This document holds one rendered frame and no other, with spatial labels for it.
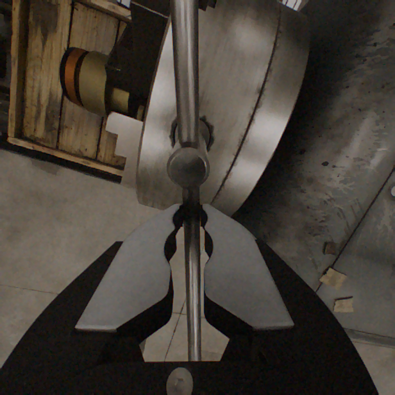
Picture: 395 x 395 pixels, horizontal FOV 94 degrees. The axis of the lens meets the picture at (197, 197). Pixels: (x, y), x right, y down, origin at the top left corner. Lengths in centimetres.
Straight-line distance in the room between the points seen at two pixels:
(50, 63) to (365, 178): 63
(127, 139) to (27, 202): 165
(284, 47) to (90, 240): 176
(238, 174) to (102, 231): 160
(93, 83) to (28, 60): 35
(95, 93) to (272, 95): 23
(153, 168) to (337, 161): 18
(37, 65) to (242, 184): 57
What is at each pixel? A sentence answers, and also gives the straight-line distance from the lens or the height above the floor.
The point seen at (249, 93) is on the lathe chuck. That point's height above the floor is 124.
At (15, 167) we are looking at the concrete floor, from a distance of 188.
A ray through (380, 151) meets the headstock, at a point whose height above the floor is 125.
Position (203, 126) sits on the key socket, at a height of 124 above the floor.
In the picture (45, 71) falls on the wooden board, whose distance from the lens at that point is 64.
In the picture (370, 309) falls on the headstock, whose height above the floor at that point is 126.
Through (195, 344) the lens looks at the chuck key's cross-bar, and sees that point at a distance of 19.
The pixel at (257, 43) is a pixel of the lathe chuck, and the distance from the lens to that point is 21.
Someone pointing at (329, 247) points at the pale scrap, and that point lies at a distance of 24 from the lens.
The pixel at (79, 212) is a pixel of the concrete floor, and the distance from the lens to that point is 174.
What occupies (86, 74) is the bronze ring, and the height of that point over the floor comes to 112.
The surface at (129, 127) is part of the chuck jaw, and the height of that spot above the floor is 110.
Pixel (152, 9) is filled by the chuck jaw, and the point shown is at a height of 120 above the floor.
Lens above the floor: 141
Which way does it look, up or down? 72 degrees down
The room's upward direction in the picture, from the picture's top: 168 degrees clockwise
